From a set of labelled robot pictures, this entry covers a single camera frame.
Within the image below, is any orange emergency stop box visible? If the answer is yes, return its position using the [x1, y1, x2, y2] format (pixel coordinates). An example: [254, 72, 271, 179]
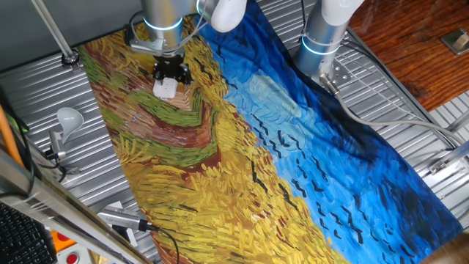
[51, 230, 77, 253]

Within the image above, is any aluminium corner bracket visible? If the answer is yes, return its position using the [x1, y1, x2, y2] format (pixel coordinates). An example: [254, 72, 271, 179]
[427, 141, 469, 176]

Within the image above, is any orange tube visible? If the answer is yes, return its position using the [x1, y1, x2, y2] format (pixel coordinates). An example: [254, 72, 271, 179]
[0, 104, 25, 168]

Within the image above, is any gray wrist camera with bracket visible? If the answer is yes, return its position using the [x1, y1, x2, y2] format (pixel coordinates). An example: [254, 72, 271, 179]
[123, 23, 165, 56]

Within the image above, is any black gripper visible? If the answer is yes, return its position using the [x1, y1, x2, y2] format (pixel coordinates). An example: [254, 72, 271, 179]
[151, 54, 194, 86]

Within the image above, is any gray metal floor plate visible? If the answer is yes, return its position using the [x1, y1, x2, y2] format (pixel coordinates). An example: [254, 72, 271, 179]
[440, 28, 469, 56]

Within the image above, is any gray box red button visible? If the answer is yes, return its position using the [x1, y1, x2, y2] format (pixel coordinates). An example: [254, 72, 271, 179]
[54, 244, 92, 264]

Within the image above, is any aluminium frame bar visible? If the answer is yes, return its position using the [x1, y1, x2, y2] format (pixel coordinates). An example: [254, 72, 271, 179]
[0, 148, 153, 264]

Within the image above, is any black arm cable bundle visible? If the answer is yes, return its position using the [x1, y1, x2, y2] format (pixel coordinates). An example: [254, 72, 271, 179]
[299, 0, 311, 41]

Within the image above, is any beige block on plate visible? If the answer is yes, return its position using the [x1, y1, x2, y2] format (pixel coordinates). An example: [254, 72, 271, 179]
[453, 33, 469, 49]

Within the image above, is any thick gray robot cable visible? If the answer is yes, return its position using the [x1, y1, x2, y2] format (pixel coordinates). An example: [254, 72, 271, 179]
[319, 73, 469, 147]

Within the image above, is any Van Gogh painting cloth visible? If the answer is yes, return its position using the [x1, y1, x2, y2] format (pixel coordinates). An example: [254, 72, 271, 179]
[76, 0, 465, 264]

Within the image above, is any small gray ribbed camera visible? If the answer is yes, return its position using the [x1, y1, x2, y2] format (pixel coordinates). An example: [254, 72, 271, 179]
[48, 131, 67, 161]

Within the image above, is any metal pole with black base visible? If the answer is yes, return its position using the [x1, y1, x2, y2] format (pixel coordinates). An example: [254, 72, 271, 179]
[31, 0, 81, 67]

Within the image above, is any silver bar-shaped camera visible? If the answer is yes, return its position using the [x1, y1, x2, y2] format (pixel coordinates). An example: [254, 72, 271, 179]
[97, 207, 159, 232]

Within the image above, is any white four-button power strip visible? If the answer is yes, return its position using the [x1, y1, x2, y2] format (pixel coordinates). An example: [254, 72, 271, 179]
[152, 76, 180, 100]

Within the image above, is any gray camera cable black plug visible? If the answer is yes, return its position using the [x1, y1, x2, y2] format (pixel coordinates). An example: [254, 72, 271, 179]
[124, 0, 210, 56]

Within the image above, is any black keyboard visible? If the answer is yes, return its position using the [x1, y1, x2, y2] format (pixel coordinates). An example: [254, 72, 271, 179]
[0, 202, 59, 264]

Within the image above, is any black thin cable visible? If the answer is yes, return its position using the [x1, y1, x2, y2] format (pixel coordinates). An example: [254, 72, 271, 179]
[0, 86, 36, 199]

